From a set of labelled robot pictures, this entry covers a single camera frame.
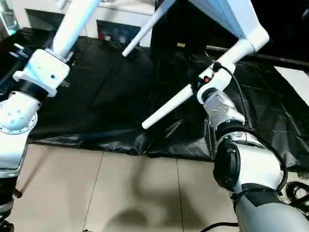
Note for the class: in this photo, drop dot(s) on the white sideboard with glass doors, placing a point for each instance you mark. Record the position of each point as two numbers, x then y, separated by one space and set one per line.
116 17

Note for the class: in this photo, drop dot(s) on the black plastic mat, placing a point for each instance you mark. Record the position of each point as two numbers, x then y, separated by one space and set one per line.
120 96

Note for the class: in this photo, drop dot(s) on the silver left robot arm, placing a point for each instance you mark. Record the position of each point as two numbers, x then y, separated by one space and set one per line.
17 121

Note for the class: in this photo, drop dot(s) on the small beige label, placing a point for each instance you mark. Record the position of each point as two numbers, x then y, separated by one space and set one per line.
181 45

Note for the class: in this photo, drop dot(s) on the white plastic table leg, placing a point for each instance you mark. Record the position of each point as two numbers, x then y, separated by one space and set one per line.
193 89
147 26
72 26

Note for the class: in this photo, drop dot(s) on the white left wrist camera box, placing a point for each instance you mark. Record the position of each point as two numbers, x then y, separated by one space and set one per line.
43 70

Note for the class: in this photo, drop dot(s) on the flat white panel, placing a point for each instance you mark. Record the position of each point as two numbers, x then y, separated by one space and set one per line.
295 82

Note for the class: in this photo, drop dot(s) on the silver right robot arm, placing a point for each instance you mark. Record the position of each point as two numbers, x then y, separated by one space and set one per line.
246 159

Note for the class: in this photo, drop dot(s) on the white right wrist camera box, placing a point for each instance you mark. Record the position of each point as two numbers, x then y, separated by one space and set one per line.
217 79

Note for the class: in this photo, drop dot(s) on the long black bar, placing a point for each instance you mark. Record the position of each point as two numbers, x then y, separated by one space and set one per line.
260 55

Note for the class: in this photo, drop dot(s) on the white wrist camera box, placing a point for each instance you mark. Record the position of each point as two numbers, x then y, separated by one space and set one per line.
43 70
217 79

